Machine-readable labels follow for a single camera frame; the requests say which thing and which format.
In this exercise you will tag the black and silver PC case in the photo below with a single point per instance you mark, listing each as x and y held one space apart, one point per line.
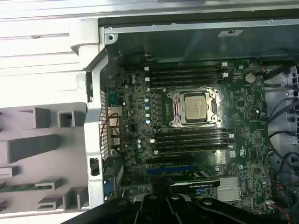
93 112

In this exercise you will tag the metal CPU socket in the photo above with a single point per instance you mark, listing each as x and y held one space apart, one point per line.
177 109

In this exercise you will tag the gray plastic case latch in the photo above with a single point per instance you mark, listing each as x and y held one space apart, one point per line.
84 35

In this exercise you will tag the silver coin battery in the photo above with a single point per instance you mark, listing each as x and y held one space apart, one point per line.
250 77

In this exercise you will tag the silver CPU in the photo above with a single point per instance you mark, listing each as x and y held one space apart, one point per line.
196 108

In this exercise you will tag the green RAM stick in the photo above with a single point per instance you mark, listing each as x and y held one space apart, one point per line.
18 187

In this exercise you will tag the green motherboard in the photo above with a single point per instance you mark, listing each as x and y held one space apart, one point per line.
245 130

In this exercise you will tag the blue expansion slot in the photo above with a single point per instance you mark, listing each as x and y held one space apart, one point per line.
171 170

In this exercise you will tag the black graphics card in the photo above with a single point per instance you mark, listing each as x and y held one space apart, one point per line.
201 184

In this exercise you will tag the white case sticker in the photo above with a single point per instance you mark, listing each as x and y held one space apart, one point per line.
230 33

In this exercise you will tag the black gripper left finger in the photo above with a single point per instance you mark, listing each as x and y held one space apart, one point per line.
112 210

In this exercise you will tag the gray parts rack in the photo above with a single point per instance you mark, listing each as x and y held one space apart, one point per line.
58 149

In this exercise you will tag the silver finned heatsink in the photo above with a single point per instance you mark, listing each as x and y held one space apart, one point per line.
229 194

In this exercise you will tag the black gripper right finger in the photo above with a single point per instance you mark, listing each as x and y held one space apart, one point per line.
222 210

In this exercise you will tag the silver rear port block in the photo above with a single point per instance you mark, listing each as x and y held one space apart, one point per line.
113 121

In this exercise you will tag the black RAM slot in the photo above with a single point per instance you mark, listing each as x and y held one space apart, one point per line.
184 69
184 80
191 140
194 135
187 64
194 146
187 74
163 152

